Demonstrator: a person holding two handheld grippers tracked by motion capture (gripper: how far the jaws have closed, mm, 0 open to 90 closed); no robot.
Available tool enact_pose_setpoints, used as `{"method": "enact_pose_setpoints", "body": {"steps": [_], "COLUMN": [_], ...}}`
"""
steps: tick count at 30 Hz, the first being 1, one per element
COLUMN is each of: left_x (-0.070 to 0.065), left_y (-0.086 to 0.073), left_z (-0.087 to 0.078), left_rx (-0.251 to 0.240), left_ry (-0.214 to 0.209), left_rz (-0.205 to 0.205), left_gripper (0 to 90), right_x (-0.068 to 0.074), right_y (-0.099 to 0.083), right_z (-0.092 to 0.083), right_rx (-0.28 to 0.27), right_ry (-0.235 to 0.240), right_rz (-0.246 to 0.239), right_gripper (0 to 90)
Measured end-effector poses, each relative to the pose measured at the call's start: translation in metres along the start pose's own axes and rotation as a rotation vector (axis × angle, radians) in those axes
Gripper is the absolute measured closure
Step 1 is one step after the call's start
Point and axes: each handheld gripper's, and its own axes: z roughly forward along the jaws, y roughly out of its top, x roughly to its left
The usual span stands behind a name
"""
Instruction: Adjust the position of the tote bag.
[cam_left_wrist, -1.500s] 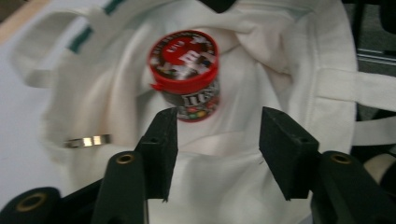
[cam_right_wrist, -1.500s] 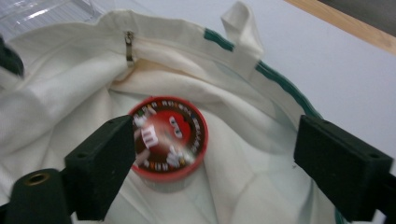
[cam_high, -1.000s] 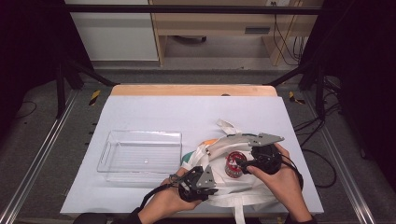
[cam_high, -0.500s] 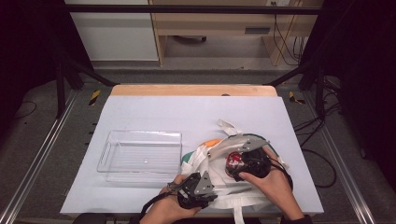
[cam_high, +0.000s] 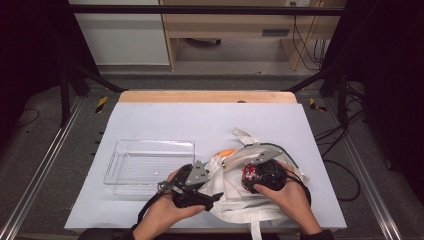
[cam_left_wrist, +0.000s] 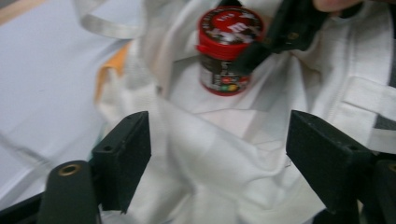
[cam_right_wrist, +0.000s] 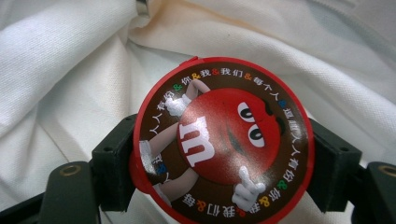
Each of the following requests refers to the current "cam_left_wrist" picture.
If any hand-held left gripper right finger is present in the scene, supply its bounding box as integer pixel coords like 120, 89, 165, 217
285, 109, 376, 216

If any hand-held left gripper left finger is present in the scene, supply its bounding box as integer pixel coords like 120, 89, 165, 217
90, 110, 152, 214

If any red lidded candy jar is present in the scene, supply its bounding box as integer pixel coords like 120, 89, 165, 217
195, 5, 265, 97

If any white patterned tote bag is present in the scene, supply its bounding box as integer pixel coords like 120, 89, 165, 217
73, 0, 396, 224

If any white table mat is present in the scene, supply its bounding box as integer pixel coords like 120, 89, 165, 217
0, 0, 141, 203

